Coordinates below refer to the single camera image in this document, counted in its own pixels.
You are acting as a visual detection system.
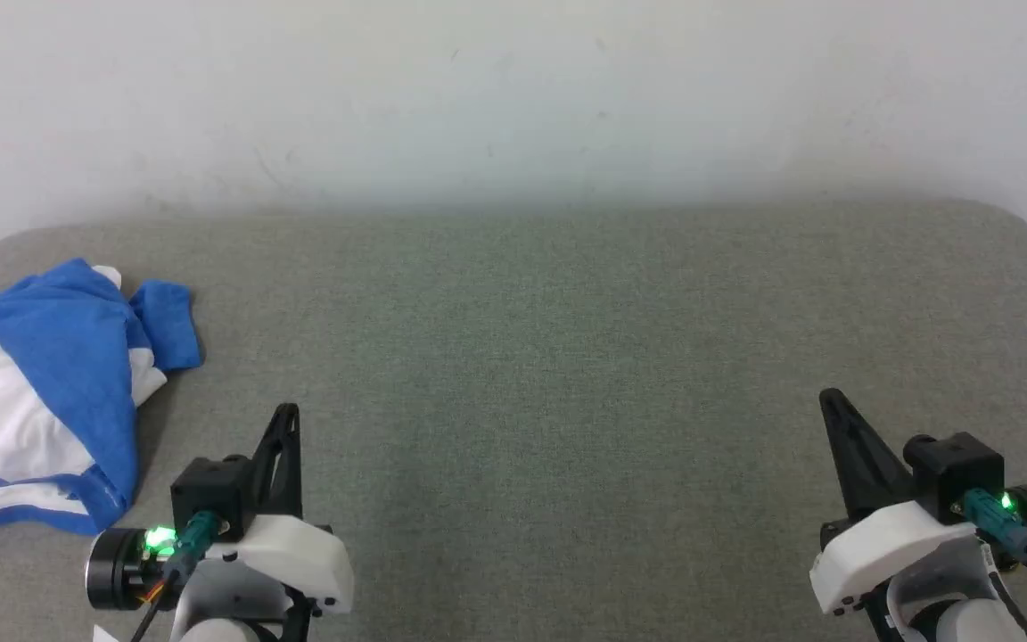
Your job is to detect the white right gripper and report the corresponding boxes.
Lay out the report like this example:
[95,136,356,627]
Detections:
[809,389,1027,618]

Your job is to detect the black cable with teal plug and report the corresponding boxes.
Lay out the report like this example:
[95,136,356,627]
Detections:
[962,488,1027,592]
[128,510,222,642]

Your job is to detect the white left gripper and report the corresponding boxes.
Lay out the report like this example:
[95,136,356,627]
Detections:
[86,403,356,627]

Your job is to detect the grey fabric sofa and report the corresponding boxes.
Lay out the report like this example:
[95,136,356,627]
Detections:
[0,198,1027,642]

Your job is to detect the blue and white shirt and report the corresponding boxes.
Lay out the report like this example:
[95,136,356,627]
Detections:
[0,259,204,550]

